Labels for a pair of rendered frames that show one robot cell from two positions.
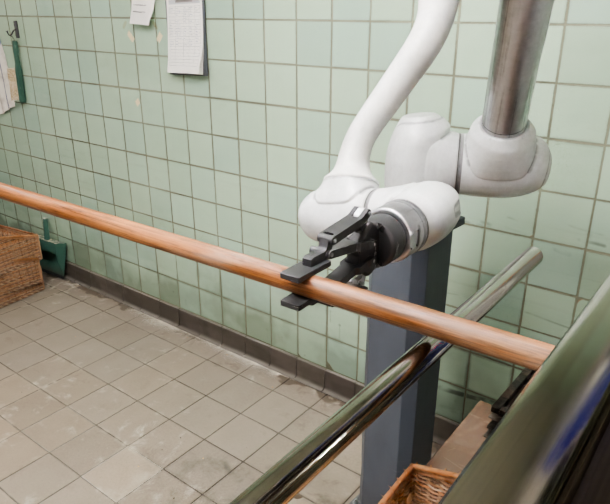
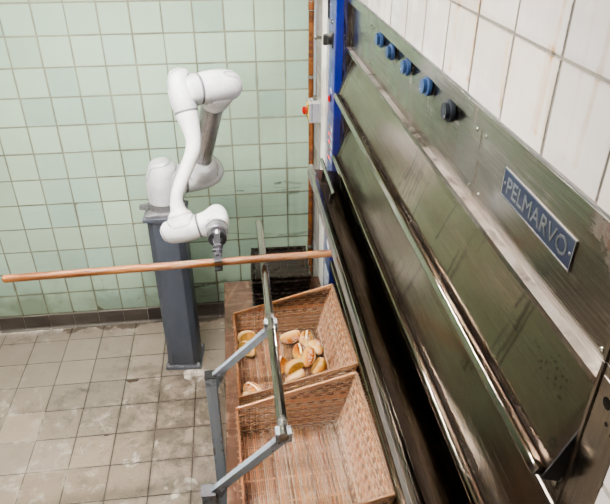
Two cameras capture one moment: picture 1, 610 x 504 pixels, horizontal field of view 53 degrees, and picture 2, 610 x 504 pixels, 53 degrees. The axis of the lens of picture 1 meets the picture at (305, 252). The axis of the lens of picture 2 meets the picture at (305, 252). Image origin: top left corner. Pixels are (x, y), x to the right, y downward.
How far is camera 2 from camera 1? 174 cm
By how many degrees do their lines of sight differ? 41
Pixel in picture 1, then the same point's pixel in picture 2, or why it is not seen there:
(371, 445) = (172, 330)
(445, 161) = not seen: hidden behind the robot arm
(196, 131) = not seen: outside the picture
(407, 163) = (163, 187)
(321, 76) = (50, 132)
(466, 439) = (231, 300)
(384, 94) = (184, 176)
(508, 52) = (207, 135)
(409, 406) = (189, 301)
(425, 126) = (167, 167)
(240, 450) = (82, 378)
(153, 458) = (32, 411)
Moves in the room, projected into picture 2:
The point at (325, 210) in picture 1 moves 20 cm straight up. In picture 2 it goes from (179, 230) to (173, 187)
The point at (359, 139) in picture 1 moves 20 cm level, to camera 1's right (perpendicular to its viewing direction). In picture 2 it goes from (179, 197) to (217, 182)
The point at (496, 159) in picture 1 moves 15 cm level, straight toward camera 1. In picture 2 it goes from (205, 175) to (215, 186)
